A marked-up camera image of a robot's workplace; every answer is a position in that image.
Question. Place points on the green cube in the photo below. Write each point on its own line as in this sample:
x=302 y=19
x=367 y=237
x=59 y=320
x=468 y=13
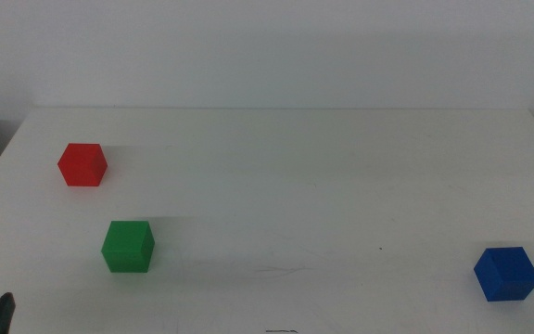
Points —
x=127 y=248

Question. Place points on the blue cube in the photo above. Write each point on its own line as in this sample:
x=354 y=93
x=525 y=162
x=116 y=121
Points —
x=508 y=276

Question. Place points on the red cube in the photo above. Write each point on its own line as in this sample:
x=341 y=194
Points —
x=81 y=167

